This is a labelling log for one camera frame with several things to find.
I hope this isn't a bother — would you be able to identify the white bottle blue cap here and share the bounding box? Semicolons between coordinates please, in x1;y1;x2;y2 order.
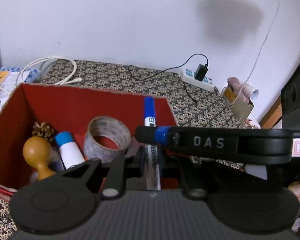
55;132;85;169

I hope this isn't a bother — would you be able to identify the white rolled paper tube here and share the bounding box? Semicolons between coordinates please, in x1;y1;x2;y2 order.
243;83;259;101

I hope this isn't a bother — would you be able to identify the wooden gourd stamp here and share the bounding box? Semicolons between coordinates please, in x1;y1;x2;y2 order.
23;136;55;180

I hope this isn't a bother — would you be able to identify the white power strip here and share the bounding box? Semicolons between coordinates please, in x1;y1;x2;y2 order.
179;68;215;92

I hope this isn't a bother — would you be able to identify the patterned floral table cloth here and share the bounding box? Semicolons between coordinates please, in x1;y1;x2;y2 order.
0;60;243;239

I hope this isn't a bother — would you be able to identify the white coiled cable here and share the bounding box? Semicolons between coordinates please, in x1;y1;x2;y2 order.
14;56;83;87

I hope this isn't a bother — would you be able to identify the clear packing tape roll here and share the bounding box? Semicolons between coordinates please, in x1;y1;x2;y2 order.
83;116;132;163

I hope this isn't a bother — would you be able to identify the black power adapter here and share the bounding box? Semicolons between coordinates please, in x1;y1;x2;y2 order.
194;64;208;81

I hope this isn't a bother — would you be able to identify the pink plush toy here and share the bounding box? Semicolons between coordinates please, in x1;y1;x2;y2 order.
228;77;249;103

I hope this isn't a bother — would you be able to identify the beige paper gift bag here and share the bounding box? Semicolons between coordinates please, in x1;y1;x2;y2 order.
222;88;254;126

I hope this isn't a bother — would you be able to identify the black adapter cable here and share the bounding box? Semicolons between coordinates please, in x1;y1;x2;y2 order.
127;52;210;104

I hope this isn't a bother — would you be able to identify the blue whiteboard marker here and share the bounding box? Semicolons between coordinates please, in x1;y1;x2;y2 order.
144;97;161;190

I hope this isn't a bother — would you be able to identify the pine cone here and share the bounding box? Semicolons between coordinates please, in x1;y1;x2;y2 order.
32;122;55;142

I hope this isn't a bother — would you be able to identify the blue checkered cloth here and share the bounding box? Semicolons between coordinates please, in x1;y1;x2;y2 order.
0;67;42;97

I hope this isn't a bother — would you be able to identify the red cardboard box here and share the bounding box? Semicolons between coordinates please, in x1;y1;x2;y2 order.
0;82;179;196

